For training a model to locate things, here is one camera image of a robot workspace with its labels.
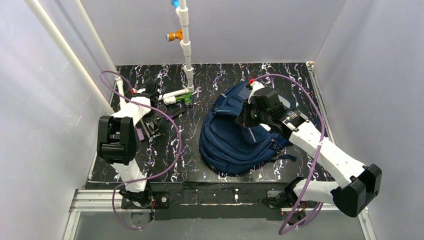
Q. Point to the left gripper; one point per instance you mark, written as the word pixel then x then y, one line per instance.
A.
pixel 154 91

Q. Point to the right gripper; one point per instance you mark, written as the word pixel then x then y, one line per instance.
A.
pixel 247 115

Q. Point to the navy blue backpack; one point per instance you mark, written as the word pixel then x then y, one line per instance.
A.
pixel 228 146

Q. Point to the beige and grey stapler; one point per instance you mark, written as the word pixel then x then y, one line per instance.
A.
pixel 149 128

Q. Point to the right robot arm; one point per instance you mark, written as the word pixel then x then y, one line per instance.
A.
pixel 355 184

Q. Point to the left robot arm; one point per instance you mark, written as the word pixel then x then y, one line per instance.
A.
pixel 117 144

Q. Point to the pink marker pen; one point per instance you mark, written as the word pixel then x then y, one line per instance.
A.
pixel 140 134

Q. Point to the silver wrench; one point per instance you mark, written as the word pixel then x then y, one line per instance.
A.
pixel 197 90

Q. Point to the blue pipe fitting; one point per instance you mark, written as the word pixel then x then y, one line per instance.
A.
pixel 175 3

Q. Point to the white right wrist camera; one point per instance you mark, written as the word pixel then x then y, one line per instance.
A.
pixel 253 86

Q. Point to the green hose nozzle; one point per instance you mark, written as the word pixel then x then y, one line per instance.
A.
pixel 186 99

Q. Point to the orange hose nozzle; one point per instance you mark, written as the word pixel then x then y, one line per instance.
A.
pixel 172 36

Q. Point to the white PVC pipe frame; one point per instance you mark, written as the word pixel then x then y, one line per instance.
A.
pixel 183 14

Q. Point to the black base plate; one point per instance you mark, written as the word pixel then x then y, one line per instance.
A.
pixel 219 200

